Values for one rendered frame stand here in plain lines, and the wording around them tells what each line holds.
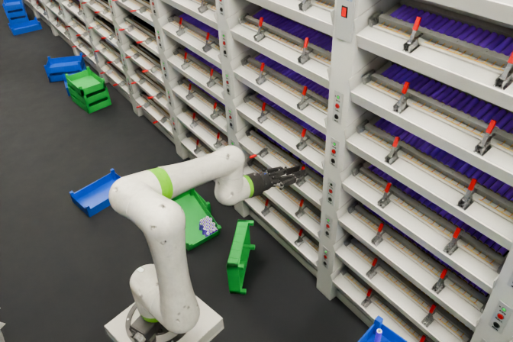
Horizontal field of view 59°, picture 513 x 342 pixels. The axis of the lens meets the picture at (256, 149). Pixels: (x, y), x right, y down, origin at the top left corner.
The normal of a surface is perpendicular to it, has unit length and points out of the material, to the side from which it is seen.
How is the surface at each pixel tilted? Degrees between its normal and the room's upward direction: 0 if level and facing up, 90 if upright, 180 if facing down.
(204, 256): 0
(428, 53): 17
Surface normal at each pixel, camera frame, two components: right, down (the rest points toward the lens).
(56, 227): -0.04, -0.80
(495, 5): -0.76, 0.59
